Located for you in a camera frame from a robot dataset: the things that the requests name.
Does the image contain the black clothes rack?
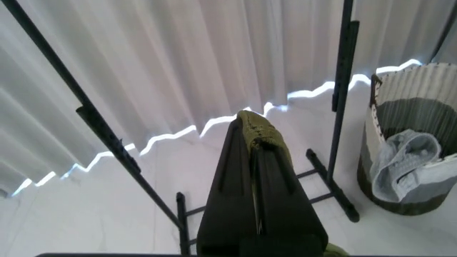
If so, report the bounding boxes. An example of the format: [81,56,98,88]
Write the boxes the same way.
[0,0,361,256]

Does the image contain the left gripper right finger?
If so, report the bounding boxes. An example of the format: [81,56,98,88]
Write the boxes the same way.
[253,144,328,256]

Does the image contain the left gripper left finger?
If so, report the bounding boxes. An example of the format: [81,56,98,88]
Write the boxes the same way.
[196,119,258,256]

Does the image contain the white laundry basket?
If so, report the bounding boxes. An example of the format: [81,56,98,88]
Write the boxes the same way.
[356,62,457,217]

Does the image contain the pale grey shorts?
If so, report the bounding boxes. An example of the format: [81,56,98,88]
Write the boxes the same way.
[369,128,457,203]

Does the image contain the green long-sleeved shirt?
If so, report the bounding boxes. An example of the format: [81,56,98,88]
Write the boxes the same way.
[236,109,350,257]

